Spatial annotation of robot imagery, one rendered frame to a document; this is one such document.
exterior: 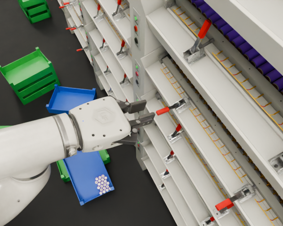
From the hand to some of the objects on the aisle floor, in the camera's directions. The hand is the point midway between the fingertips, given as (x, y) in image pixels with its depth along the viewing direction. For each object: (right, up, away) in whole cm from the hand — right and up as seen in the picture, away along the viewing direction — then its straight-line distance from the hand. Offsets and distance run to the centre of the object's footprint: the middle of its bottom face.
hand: (141, 113), depth 57 cm
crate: (-32, -35, +94) cm, 105 cm away
